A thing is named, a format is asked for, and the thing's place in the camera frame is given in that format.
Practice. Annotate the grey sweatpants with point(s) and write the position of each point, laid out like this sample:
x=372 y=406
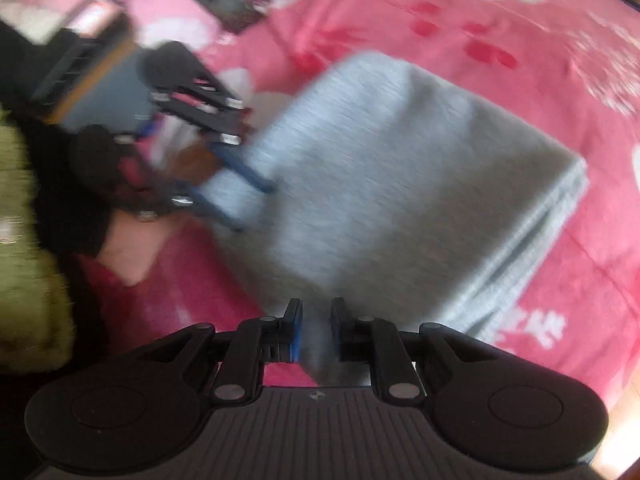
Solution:
x=390 y=175

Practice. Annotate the person's left forearm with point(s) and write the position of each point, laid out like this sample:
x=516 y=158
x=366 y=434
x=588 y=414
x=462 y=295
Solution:
x=135 y=250

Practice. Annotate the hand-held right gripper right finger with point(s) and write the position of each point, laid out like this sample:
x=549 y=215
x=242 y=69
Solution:
x=340 y=332

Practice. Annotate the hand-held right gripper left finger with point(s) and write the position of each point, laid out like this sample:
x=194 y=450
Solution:
x=295 y=332

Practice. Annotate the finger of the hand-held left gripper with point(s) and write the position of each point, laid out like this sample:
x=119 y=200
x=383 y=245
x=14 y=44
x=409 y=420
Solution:
x=245 y=170
x=225 y=212

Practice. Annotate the pink floral blanket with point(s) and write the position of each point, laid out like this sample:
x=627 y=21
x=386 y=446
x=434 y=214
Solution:
x=450 y=20

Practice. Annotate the person's green fleece jacket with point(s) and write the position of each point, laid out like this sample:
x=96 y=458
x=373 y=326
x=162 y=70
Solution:
x=30 y=260

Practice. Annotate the black smartphone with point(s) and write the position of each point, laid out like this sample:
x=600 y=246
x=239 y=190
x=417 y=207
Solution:
x=225 y=5

